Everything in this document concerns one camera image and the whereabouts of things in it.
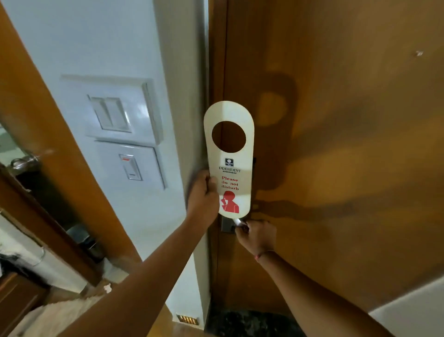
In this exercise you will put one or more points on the person's right hand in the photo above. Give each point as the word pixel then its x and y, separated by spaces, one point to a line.
pixel 258 236

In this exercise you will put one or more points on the person's left hand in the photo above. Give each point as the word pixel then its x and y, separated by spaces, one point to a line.
pixel 201 203

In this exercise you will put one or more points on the person's left thumb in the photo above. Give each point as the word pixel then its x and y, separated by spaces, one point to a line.
pixel 211 184

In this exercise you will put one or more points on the person's right fingers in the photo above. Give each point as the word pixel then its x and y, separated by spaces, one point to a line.
pixel 241 231

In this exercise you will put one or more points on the white door hanger sign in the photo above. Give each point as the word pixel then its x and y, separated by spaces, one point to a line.
pixel 229 159

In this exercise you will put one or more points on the person's right forearm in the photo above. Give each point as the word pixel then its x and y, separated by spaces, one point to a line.
pixel 319 295

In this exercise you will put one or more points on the person's left forearm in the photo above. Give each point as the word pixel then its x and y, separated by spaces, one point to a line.
pixel 138 281

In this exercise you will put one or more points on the red thread wrist band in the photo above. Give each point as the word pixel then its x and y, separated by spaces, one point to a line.
pixel 262 254

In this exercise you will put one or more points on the brown wooden side door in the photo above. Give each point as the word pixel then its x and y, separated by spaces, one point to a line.
pixel 52 145

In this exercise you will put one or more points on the white single switch plate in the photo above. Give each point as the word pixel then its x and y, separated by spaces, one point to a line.
pixel 133 166

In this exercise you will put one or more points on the white double light switch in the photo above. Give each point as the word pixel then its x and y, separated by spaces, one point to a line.
pixel 114 109

